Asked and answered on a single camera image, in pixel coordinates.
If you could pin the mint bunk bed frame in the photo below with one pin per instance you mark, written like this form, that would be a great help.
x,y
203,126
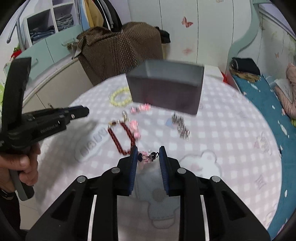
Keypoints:
x,y
269,39

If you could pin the lilac shelf wardrobe unit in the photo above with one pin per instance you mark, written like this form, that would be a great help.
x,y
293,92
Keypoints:
x,y
43,32

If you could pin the green pillow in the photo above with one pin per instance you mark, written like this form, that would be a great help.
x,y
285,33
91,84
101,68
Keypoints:
x,y
293,121

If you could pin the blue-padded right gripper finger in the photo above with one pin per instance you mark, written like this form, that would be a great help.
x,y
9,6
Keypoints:
x,y
126,177
169,171
71,109

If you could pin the red upholstered bench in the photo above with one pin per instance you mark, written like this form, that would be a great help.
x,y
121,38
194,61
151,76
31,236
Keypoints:
x,y
224,78

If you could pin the teal candy-print bed sheet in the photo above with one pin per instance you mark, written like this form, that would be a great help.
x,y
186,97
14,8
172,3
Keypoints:
x,y
263,96

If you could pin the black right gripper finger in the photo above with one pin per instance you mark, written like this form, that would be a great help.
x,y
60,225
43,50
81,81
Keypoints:
x,y
76,115

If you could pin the pink ball clasp charm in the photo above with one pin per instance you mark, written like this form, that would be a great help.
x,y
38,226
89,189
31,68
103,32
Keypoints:
x,y
147,157

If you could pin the person's left hand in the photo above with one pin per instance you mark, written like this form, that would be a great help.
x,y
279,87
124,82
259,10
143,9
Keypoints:
x,y
27,165

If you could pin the pink bear keychain charm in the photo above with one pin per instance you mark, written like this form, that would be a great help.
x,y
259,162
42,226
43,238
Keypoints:
x,y
133,125

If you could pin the brown polka dot cloth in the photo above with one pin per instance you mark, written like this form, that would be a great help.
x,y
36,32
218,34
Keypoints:
x,y
104,54

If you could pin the folded dark clothes stack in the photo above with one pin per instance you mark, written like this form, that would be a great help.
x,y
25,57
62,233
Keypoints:
x,y
245,68

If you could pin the pink quilted jacket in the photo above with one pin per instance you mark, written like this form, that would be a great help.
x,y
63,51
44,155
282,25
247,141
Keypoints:
x,y
285,90

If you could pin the pink checked cartoon tablecloth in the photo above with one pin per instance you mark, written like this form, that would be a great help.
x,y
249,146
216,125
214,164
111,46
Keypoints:
x,y
159,174

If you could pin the grey metal tin box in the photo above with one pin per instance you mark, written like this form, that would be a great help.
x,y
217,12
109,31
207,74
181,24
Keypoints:
x,y
166,84

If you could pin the hanging clothes row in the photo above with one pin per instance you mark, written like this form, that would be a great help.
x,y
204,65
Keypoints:
x,y
98,14

